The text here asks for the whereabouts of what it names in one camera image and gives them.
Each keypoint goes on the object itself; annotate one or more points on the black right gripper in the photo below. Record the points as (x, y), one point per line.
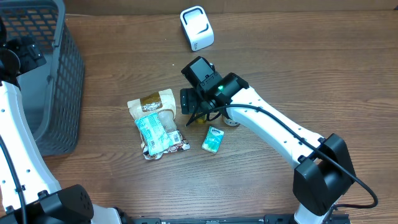
(192, 101)

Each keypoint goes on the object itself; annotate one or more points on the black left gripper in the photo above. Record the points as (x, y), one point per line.
(29, 53)

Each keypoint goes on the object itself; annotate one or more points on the yellow oil bottle silver cap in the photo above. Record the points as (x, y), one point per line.
(201, 120)

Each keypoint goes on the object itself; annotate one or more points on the clear brown snack bag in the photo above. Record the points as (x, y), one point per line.
(161, 102)

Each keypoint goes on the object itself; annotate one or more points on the small Kleenex tissue pack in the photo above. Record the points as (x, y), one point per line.
(213, 140)

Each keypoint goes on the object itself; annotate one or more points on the white red snack packet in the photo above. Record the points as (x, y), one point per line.
(180, 144)

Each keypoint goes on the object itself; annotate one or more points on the green lid white jar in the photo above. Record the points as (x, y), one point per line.
(229, 122)

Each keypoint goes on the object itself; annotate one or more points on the teal large tissue pack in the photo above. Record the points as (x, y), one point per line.
(154, 133)

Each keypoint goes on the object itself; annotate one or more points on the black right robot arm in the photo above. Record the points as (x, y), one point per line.
(323, 170)

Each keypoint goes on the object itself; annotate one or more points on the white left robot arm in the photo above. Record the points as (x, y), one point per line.
(30, 193)

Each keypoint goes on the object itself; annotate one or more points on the white barcode scanner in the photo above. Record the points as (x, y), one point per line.
(197, 28)

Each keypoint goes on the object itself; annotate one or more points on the grey plastic mesh basket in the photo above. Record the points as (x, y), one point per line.
(52, 93)

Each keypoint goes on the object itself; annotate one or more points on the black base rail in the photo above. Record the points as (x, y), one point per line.
(217, 220)

